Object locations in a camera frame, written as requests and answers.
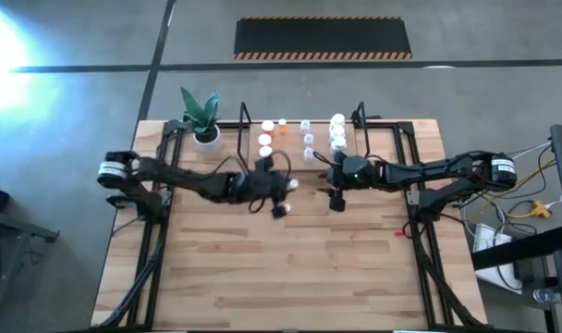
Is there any green snake plant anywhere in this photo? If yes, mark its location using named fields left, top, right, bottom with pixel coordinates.
left=179, top=86, right=221, bottom=139

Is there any black hazard-striped floor mat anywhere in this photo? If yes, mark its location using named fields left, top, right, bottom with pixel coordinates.
left=233, top=16, right=414, bottom=61

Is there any white power box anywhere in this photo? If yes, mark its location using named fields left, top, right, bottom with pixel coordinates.
left=472, top=223, right=525, bottom=295

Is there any yellow power splitter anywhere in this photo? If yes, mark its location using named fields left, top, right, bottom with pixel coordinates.
left=532, top=200, right=553, bottom=219

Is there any clear plastic water bottle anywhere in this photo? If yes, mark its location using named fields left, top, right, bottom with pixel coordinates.
left=532, top=287, right=562, bottom=304

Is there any grey side table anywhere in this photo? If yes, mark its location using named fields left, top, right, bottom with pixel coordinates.
left=0, top=207, right=60, bottom=333

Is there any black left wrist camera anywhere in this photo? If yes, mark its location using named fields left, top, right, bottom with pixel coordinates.
left=270, top=198, right=292, bottom=221

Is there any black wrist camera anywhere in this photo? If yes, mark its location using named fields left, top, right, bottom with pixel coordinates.
left=270, top=198, right=292, bottom=221
left=328, top=189, right=348, bottom=214

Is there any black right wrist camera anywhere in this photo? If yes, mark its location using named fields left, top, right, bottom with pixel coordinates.
left=328, top=189, right=348, bottom=214

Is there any wooden shelf black metal frame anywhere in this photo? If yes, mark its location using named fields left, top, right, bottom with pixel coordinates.
left=235, top=100, right=371, bottom=176

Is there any yellow cable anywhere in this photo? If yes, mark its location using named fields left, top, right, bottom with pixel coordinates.
left=474, top=159, right=559, bottom=219

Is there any white cable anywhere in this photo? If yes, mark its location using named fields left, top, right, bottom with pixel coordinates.
left=460, top=142, right=554, bottom=230

